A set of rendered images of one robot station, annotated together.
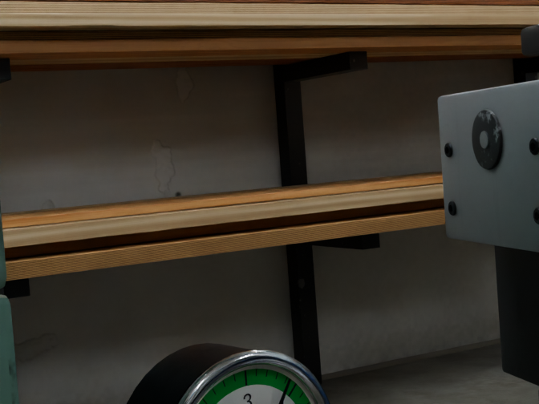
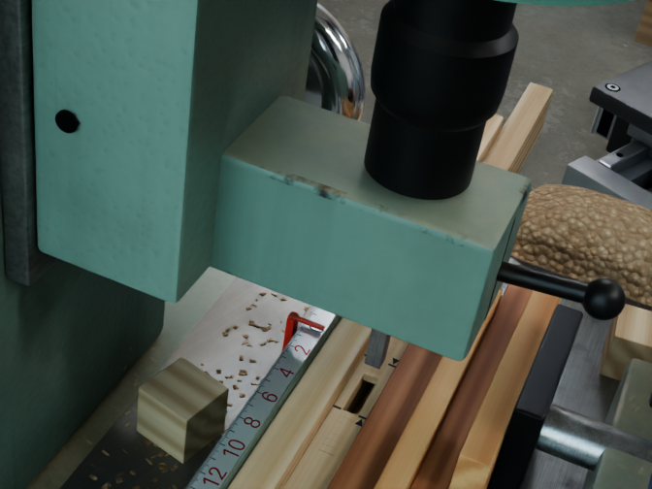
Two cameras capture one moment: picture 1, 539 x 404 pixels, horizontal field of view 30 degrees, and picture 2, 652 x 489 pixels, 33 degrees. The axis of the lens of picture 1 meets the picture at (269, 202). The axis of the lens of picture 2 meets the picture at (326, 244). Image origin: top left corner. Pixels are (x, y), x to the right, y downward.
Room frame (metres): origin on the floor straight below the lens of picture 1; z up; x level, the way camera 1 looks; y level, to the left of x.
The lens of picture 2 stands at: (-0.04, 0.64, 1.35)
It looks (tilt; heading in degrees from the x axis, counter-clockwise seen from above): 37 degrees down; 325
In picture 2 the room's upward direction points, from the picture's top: 10 degrees clockwise
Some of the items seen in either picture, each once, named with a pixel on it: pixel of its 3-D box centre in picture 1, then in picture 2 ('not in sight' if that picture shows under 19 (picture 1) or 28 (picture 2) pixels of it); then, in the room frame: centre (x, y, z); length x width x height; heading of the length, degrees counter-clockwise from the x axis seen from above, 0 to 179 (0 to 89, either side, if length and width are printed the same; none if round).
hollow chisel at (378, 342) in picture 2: not in sight; (382, 327); (0.30, 0.36, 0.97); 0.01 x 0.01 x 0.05; 38
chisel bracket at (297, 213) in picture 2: not in sight; (364, 232); (0.32, 0.37, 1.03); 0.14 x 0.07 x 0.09; 38
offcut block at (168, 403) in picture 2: not in sight; (181, 409); (0.42, 0.41, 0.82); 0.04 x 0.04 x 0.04; 24
